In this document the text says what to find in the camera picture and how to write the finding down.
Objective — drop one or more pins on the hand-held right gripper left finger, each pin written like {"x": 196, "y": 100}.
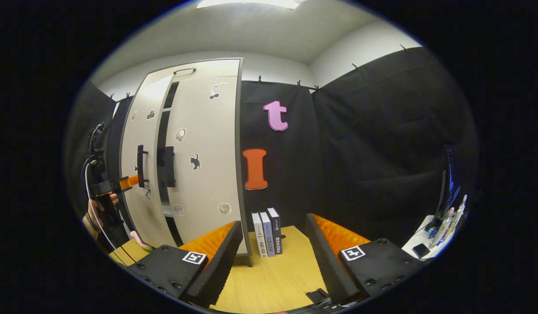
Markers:
{"x": 223, "y": 266}

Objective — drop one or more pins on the black wristband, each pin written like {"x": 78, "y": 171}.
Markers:
{"x": 92, "y": 223}

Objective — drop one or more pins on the computer monitor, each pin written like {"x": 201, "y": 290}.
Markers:
{"x": 452, "y": 187}

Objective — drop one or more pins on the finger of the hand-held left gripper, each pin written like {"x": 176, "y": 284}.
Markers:
{"x": 128, "y": 183}

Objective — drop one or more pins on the ceiling light panel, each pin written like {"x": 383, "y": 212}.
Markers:
{"x": 251, "y": 4}

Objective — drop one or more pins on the dark blue book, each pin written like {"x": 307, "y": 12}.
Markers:
{"x": 276, "y": 231}

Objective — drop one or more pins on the white cabinet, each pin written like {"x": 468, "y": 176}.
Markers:
{"x": 199, "y": 67}

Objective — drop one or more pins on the black backdrop cloth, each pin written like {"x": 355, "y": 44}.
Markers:
{"x": 360, "y": 152}

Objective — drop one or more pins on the white cabinet door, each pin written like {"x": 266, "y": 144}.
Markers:
{"x": 144, "y": 131}

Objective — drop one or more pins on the clear plastic water bottle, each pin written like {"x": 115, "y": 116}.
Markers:
{"x": 461, "y": 209}
{"x": 443, "y": 226}

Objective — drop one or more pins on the black table bracket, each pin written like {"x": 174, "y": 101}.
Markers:
{"x": 318, "y": 295}

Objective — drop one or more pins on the pink and green item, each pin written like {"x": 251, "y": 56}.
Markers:
{"x": 141, "y": 242}

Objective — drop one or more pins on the white round side table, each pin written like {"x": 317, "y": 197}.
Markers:
{"x": 419, "y": 233}

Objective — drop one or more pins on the black smartphone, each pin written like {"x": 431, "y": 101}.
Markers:
{"x": 421, "y": 250}

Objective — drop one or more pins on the white cabinet door cat sticker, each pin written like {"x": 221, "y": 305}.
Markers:
{"x": 208, "y": 183}

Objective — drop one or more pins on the white book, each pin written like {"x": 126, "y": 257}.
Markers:
{"x": 259, "y": 235}

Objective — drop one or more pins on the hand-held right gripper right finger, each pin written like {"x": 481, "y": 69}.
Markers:
{"x": 328, "y": 266}

